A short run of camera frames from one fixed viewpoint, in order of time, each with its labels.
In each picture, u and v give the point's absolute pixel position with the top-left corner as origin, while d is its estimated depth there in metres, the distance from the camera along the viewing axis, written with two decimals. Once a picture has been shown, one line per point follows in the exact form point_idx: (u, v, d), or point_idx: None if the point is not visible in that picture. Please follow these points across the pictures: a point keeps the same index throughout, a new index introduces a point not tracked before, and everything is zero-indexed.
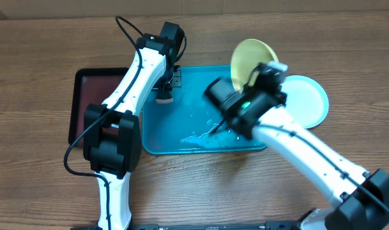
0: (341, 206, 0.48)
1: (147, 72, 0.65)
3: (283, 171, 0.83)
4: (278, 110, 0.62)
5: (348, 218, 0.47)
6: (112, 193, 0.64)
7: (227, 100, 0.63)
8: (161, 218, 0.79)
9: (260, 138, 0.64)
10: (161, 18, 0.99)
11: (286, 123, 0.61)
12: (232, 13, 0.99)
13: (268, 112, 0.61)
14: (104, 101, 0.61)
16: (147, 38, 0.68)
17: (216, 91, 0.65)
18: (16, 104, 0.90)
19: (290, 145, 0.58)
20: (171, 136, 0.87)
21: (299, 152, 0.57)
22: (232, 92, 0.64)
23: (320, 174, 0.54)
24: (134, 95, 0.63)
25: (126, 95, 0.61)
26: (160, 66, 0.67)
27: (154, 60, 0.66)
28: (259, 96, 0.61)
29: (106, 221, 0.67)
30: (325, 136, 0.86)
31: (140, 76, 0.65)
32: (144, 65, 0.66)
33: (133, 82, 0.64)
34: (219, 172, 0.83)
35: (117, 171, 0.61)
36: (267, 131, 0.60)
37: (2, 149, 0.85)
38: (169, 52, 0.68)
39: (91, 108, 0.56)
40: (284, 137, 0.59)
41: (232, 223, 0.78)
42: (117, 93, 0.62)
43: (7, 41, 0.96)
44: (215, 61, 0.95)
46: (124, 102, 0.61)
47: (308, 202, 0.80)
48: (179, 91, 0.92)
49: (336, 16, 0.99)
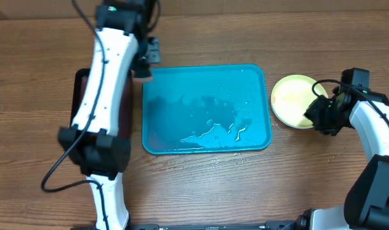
0: (379, 156, 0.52)
1: (115, 62, 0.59)
3: (282, 171, 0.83)
4: (387, 107, 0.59)
5: (378, 162, 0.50)
6: (106, 195, 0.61)
7: (355, 87, 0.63)
8: (161, 218, 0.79)
9: (350, 120, 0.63)
10: (162, 18, 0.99)
11: (385, 110, 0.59)
12: (232, 13, 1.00)
13: (378, 102, 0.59)
14: (73, 121, 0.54)
16: (107, 11, 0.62)
17: (355, 72, 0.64)
18: (16, 104, 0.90)
19: (373, 121, 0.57)
20: (171, 136, 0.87)
21: (378, 128, 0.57)
22: (364, 85, 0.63)
23: (381, 144, 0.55)
24: (106, 103, 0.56)
25: (96, 108, 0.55)
26: (127, 52, 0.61)
27: (120, 48, 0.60)
28: (378, 96, 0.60)
29: (103, 223, 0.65)
30: (326, 136, 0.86)
31: (108, 70, 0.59)
32: (109, 55, 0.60)
33: (102, 82, 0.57)
34: (219, 172, 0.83)
35: (108, 173, 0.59)
36: (363, 107, 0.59)
37: (1, 148, 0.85)
38: (137, 18, 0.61)
39: (62, 133, 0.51)
40: (373, 114, 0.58)
41: (232, 223, 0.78)
42: (86, 105, 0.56)
43: (7, 41, 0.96)
44: (216, 61, 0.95)
46: (97, 117, 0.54)
47: (307, 202, 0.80)
48: (179, 91, 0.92)
49: (337, 16, 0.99)
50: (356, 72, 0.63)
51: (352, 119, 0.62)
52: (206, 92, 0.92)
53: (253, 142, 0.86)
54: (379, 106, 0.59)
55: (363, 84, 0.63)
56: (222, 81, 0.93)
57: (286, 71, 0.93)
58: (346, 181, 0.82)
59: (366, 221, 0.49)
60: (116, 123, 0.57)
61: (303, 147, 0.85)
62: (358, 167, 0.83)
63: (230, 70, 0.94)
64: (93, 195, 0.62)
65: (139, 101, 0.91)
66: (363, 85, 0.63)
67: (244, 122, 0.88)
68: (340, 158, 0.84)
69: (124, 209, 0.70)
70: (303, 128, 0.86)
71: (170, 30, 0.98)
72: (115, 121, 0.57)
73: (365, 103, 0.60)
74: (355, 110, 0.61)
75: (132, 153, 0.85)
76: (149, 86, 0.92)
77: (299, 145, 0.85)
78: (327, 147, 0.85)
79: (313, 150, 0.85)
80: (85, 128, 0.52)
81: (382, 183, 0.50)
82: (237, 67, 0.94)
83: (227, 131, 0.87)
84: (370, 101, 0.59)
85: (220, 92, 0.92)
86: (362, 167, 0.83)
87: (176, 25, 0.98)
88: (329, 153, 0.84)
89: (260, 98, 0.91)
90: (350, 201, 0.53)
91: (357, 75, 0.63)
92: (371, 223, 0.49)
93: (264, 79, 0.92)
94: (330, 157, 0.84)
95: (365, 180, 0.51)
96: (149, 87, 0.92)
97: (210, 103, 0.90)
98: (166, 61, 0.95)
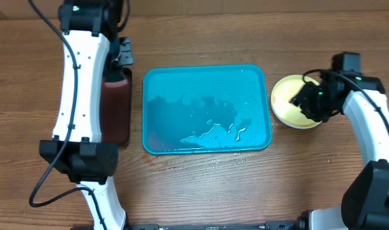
0: (374, 162, 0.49)
1: (87, 67, 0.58)
3: (282, 171, 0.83)
4: (381, 95, 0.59)
5: (373, 170, 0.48)
6: (99, 199, 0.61)
7: (347, 71, 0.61)
8: (162, 218, 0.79)
9: (344, 110, 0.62)
10: (162, 18, 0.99)
11: (381, 105, 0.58)
12: (232, 13, 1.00)
13: (372, 90, 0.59)
14: (53, 133, 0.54)
16: (70, 11, 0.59)
17: (346, 57, 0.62)
18: (16, 104, 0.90)
19: (368, 116, 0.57)
20: (171, 136, 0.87)
21: (372, 124, 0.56)
22: (355, 69, 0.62)
23: (375, 142, 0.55)
24: (84, 110, 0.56)
25: (73, 117, 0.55)
26: (98, 53, 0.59)
27: (90, 52, 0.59)
28: (372, 82, 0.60)
29: (101, 225, 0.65)
30: (326, 136, 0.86)
31: (80, 76, 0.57)
32: (80, 61, 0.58)
33: (77, 89, 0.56)
34: (219, 172, 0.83)
35: (99, 178, 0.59)
36: (357, 98, 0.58)
37: (2, 148, 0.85)
38: (105, 15, 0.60)
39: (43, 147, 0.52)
40: (368, 108, 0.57)
41: (232, 223, 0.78)
42: (63, 115, 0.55)
43: (7, 41, 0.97)
44: (216, 61, 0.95)
46: (76, 126, 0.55)
47: (307, 202, 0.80)
48: (179, 91, 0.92)
49: (337, 16, 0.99)
50: (346, 58, 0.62)
51: (346, 110, 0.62)
52: (206, 92, 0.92)
53: (253, 142, 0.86)
54: (375, 99, 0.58)
55: (354, 68, 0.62)
56: (222, 81, 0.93)
57: (286, 71, 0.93)
58: (346, 181, 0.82)
59: (365, 224, 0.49)
60: (98, 128, 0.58)
61: (303, 147, 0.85)
62: (358, 167, 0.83)
63: (230, 70, 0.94)
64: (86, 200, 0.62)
65: (139, 101, 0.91)
66: (354, 69, 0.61)
67: (244, 122, 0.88)
68: (340, 158, 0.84)
69: (120, 208, 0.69)
70: (303, 128, 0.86)
71: (170, 30, 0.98)
72: (96, 126, 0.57)
73: (359, 94, 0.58)
74: (349, 100, 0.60)
75: (133, 153, 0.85)
76: (149, 86, 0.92)
77: (299, 145, 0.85)
78: (327, 147, 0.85)
79: (313, 150, 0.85)
80: (67, 140, 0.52)
81: (379, 189, 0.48)
82: (237, 67, 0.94)
83: (227, 131, 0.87)
84: (364, 91, 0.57)
85: (220, 92, 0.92)
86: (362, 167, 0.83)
87: (177, 25, 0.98)
88: (329, 152, 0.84)
89: (260, 98, 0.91)
90: (348, 202, 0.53)
91: (347, 59, 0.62)
92: (369, 226, 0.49)
93: (264, 79, 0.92)
94: (330, 157, 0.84)
95: (361, 184, 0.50)
96: (149, 87, 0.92)
97: (210, 103, 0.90)
98: (167, 61, 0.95)
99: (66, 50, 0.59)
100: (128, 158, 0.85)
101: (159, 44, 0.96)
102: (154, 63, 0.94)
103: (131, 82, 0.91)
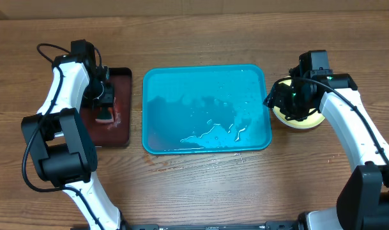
0: (363, 167, 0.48)
1: (71, 74, 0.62)
3: (282, 171, 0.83)
4: (352, 91, 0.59)
5: (362, 176, 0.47)
6: (89, 199, 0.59)
7: (317, 71, 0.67)
8: (161, 218, 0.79)
9: (322, 113, 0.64)
10: (161, 18, 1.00)
11: (356, 103, 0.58)
12: (232, 13, 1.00)
13: (343, 88, 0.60)
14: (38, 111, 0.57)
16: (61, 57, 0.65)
17: (313, 57, 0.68)
18: (16, 104, 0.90)
19: (346, 117, 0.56)
20: (171, 136, 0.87)
21: (351, 124, 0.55)
22: (324, 67, 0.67)
23: (358, 143, 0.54)
24: (66, 95, 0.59)
25: (57, 97, 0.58)
26: (80, 75, 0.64)
27: (73, 67, 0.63)
28: (343, 79, 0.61)
29: (96, 226, 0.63)
30: (326, 136, 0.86)
31: (65, 80, 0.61)
32: (66, 71, 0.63)
33: (61, 85, 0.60)
34: (219, 172, 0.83)
35: (82, 176, 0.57)
36: (331, 99, 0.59)
37: (2, 149, 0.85)
38: (85, 62, 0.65)
39: (24, 122, 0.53)
40: (344, 108, 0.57)
41: (232, 223, 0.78)
42: (47, 101, 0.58)
43: (6, 41, 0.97)
44: (216, 61, 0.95)
46: (58, 104, 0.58)
47: (308, 202, 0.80)
48: (179, 91, 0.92)
49: (337, 16, 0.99)
50: (313, 57, 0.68)
51: (324, 112, 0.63)
52: (206, 92, 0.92)
53: (253, 142, 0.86)
54: (350, 97, 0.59)
55: (323, 65, 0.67)
56: (222, 80, 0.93)
57: (286, 70, 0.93)
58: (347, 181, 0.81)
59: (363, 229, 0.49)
60: None
61: (303, 147, 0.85)
62: None
63: (230, 70, 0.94)
64: (76, 203, 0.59)
65: (139, 101, 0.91)
66: (323, 67, 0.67)
67: (244, 122, 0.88)
68: (340, 158, 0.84)
69: (113, 207, 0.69)
70: (304, 128, 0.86)
71: (170, 29, 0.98)
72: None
73: (332, 95, 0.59)
74: (324, 102, 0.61)
75: (132, 153, 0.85)
76: (149, 86, 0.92)
77: (298, 145, 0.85)
78: (327, 147, 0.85)
79: (313, 150, 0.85)
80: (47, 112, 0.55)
81: (371, 193, 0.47)
82: (237, 67, 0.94)
83: (227, 131, 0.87)
84: (335, 91, 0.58)
85: (220, 92, 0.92)
86: None
87: (177, 25, 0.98)
88: (329, 153, 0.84)
89: (260, 98, 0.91)
90: (343, 208, 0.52)
91: (315, 59, 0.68)
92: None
93: (264, 79, 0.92)
94: (330, 157, 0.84)
95: (352, 188, 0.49)
96: (149, 87, 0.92)
97: (210, 103, 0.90)
98: (166, 61, 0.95)
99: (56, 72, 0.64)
100: (128, 158, 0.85)
101: (159, 44, 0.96)
102: (154, 63, 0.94)
103: (131, 83, 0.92)
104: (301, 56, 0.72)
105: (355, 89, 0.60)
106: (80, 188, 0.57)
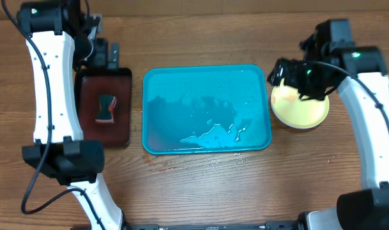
0: (377, 191, 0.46)
1: (57, 65, 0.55)
3: (282, 171, 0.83)
4: (382, 84, 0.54)
5: (374, 203, 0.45)
6: (92, 199, 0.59)
7: (337, 43, 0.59)
8: (161, 218, 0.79)
9: (341, 96, 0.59)
10: (161, 18, 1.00)
11: (383, 103, 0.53)
12: (232, 13, 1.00)
13: (373, 73, 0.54)
14: (34, 138, 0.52)
16: (29, 15, 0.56)
17: (333, 27, 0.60)
18: (16, 104, 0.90)
19: (369, 119, 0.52)
20: (171, 136, 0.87)
21: (373, 131, 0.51)
22: (346, 38, 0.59)
23: (375, 155, 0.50)
24: (62, 110, 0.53)
25: (51, 117, 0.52)
26: (66, 51, 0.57)
27: (56, 50, 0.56)
28: (374, 53, 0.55)
29: (98, 225, 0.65)
30: (326, 136, 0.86)
31: (52, 76, 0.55)
32: (48, 61, 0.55)
33: (50, 86, 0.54)
34: (219, 172, 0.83)
35: (87, 176, 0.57)
36: (355, 90, 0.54)
37: (1, 149, 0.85)
38: (64, 15, 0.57)
39: (23, 153, 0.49)
40: (368, 105, 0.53)
41: (232, 223, 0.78)
42: (41, 118, 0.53)
43: (6, 41, 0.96)
44: (216, 61, 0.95)
46: (55, 127, 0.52)
47: (308, 202, 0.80)
48: (179, 91, 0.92)
49: (337, 16, 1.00)
50: (333, 27, 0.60)
51: (342, 96, 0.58)
52: (206, 92, 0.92)
53: (253, 142, 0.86)
54: (377, 93, 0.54)
55: (345, 36, 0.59)
56: (222, 81, 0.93)
57: None
58: (347, 181, 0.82)
59: None
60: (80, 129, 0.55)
61: (303, 147, 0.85)
62: (357, 167, 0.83)
63: (230, 70, 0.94)
64: (80, 202, 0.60)
65: (139, 101, 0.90)
66: (345, 39, 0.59)
67: (244, 122, 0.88)
68: (340, 158, 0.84)
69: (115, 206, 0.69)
70: (304, 128, 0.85)
71: (170, 30, 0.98)
72: (78, 126, 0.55)
73: (358, 88, 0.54)
74: (345, 87, 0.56)
75: (133, 153, 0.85)
76: (149, 86, 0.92)
77: (298, 145, 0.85)
78: (327, 147, 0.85)
79: (313, 150, 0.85)
80: (48, 142, 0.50)
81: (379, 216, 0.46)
82: (237, 67, 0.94)
83: (227, 131, 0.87)
84: (363, 85, 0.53)
85: (220, 92, 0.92)
86: None
87: (177, 25, 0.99)
88: (329, 152, 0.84)
89: (260, 98, 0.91)
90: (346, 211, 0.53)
91: (334, 27, 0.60)
92: None
93: (264, 79, 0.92)
94: (330, 157, 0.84)
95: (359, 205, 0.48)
96: (149, 87, 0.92)
97: (210, 103, 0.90)
98: (166, 61, 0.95)
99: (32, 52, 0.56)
100: (128, 158, 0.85)
101: (159, 44, 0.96)
102: (153, 63, 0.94)
103: (131, 83, 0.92)
104: (318, 27, 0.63)
105: (386, 74, 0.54)
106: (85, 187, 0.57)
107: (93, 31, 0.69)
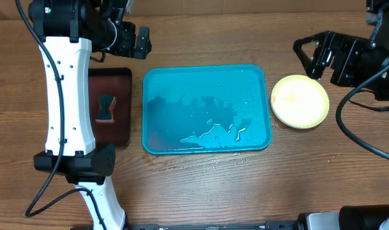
0: None
1: (71, 77, 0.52)
3: (282, 171, 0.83)
4: None
5: None
6: (98, 199, 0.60)
7: None
8: (161, 218, 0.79)
9: None
10: (161, 18, 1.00)
11: None
12: (232, 13, 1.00)
13: None
14: (46, 148, 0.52)
16: (42, 13, 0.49)
17: None
18: (16, 104, 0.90)
19: None
20: (171, 136, 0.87)
21: None
22: None
23: None
24: (75, 124, 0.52)
25: (64, 131, 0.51)
26: (80, 60, 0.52)
27: (69, 57, 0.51)
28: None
29: (100, 225, 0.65)
30: (326, 135, 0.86)
31: (65, 89, 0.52)
32: (62, 70, 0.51)
33: (62, 99, 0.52)
34: (219, 172, 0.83)
35: (96, 177, 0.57)
36: None
37: (2, 149, 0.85)
38: (81, 13, 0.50)
39: (36, 161, 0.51)
40: None
41: (232, 223, 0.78)
42: (53, 129, 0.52)
43: (6, 41, 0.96)
44: (216, 61, 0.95)
46: (68, 140, 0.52)
47: (308, 202, 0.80)
48: (179, 91, 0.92)
49: (336, 16, 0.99)
50: None
51: None
52: (206, 92, 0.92)
53: (253, 142, 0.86)
54: None
55: None
56: (222, 81, 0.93)
57: (286, 71, 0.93)
58: (347, 181, 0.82)
59: None
60: (92, 142, 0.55)
61: (303, 147, 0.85)
62: (358, 167, 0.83)
63: (230, 70, 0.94)
64: (85, 201, 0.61)
65: (139, 101, 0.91)
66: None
67: (244, 122, 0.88)
68: (340, 158, 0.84)
69: (119, 207, 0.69)
70: (304, 128, 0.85)
71: (170, 29, 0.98)
72: (90, 137, 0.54)
73: None
74: None
75: (132, 153, 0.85)
76: (149, 86, 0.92)
77: (298, 145, 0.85)
78: (327, 147, 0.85)
79: (313, 150, 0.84)
80: (61, 156, 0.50)
81: None
82: (237, 67, 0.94)
83: (227, 131, 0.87)
84: None
85: (220, 92, 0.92)
86: (362, 167, 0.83)
87: (177, 25, 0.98)
88: (329, 153, 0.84)
89: (260, 98, 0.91)
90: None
91: None
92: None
93: (264, 79, 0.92)
94: (330, 157, 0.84)
95: None
96: (149, 87, 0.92)
97: (210, 103, 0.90)
98: (166, 61, 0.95)
99: (45, 57, 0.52)
100: (128, 158, 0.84)
101: (159, 45, 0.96)
102: (154, 63, 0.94)
103: (131, 82, 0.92)
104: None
105: None
106: (92, 188, 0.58)
107: (121, 12, 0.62)
